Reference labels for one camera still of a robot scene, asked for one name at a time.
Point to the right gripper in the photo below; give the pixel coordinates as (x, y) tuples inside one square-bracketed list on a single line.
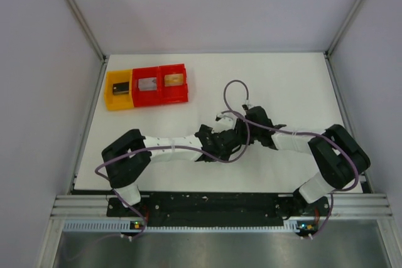
[(249, 127)]

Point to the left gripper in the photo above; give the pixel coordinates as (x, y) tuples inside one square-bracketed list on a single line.
[(229, 137)]

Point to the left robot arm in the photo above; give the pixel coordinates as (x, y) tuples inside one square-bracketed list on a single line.
[(128, 156)]

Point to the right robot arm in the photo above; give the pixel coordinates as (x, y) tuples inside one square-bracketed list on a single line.
[(339, 158)]

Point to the gold card in bin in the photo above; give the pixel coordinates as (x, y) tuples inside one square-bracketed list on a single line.
[(173, 80)]

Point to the silver card in bin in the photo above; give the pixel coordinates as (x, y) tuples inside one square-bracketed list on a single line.
[(147, 84)]

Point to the black card in bin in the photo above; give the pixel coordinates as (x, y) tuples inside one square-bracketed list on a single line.
[(121, 88)]

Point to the right red plastic bin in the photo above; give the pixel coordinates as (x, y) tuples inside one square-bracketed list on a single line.
[(174, 88)]

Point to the red plastic bin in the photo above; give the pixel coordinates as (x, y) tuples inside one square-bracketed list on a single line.
[(174, 88), (147, 98)]

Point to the middle red plastic bin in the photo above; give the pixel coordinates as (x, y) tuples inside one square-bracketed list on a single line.
[(147, 98)]

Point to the yellow plastic bin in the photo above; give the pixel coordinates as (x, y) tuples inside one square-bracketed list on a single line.
[(118, 102)]

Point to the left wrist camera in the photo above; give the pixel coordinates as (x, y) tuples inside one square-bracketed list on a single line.
[(223, 122)]

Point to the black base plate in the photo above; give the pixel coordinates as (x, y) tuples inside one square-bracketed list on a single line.
[(201, 209)]

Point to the white slotted cable duct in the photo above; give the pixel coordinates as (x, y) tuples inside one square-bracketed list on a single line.
[(127, 226)]

